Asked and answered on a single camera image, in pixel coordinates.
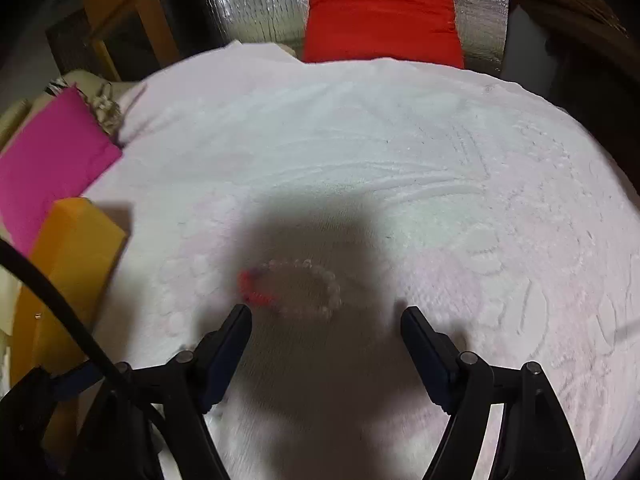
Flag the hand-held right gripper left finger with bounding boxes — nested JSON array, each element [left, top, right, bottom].
[[65, 304, 253, 480]]

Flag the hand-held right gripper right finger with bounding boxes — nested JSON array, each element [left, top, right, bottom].
[[400, 306, 587, 480]]

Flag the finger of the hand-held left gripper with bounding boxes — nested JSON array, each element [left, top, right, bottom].
[[50, 362, 103, 401]]

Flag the pink and clear bead bracelet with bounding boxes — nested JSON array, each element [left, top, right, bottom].
[[239, 258, 343, 322]]

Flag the yellow cardboard box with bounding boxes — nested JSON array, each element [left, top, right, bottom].
[[10, 197, 130, 461]]

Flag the white terry towel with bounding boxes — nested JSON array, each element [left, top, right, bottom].
[[82, 40, 640, 480]]

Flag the red cushion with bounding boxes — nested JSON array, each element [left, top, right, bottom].
[[301, 0, 466, 69]]

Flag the wooden stool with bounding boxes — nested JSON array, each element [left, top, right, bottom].
[[77, 0, 198, 83]]

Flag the silver foil insulation sheet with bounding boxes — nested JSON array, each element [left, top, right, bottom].
[[192, 0, 510, 77]]

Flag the black cable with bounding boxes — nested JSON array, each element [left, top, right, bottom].
[[0, 237, 168, 461]]

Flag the metal chain trinket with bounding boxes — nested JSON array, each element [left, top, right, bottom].
[[85, 82, 123, 136]]

